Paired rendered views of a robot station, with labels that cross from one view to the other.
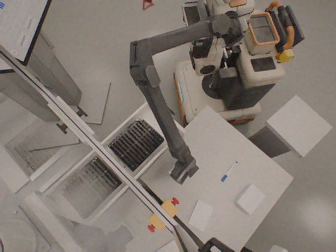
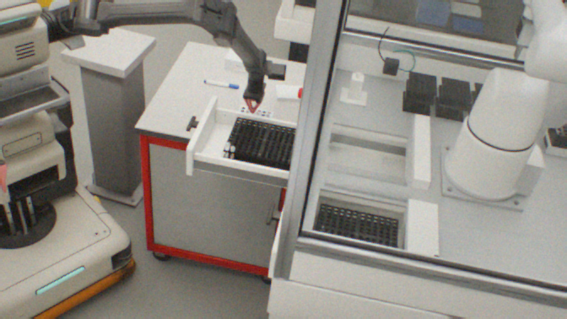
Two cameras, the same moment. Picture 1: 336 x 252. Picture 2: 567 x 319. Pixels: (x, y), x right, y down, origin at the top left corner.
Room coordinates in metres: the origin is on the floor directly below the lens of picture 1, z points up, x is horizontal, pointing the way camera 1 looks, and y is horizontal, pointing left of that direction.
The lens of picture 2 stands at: (1.01, 1.37, 2.07)
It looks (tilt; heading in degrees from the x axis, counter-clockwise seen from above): 41 degrees down; 236
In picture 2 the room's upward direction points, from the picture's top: 8 degrees clockwise
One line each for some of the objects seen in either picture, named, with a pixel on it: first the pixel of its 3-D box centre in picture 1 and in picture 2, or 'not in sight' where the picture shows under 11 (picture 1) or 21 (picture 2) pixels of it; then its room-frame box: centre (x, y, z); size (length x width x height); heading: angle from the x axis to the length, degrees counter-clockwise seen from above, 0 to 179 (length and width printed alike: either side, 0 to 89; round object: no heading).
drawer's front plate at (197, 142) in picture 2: (164, 117); (202, 133); (0.42, 0.02, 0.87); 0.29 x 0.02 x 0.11; 51
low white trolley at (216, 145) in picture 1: (203, 182); (231, 167); (0.14, -0.28, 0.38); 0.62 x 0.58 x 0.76; 51
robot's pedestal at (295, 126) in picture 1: (269, 140); (116, 118); (0.49, -0.78, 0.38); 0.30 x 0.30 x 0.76; 44
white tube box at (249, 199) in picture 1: (249, 198); (242, 61); (0.04, -0.45, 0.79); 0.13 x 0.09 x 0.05; 140
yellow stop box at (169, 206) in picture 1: (170, 207); not in sight; (-0.03, -0.04, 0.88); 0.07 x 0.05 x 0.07; 51
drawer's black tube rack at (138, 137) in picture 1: (137, 143); (263, 147); (0.26, 0.15, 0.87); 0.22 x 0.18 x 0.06; 141
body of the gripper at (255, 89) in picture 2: (187, 165); (255, 84); (0.17, -0.11, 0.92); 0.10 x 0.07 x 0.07; 51
